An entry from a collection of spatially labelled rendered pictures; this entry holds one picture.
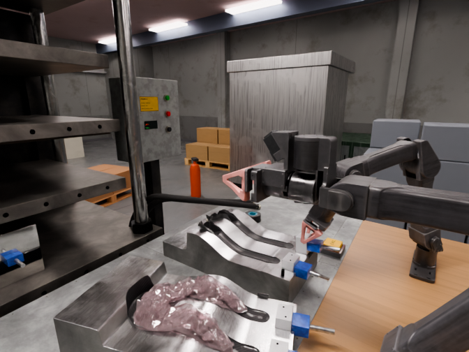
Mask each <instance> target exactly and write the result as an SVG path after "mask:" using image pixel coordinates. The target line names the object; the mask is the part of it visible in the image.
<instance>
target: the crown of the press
mask: <svg viewBox="0 0 469 352"><path fill-rule="evenodd" d="M82 1H85V0H0V7H2V8H8V9H11V10H17V11H21V12H24V13H29V8H38V9H41V10H43V13H44V15H47V14H50V13H53V12H55V11H58V10H61V9H63V8H66V7H69V6H72V5H74V4H77V3H79V2H82Z"/></svg>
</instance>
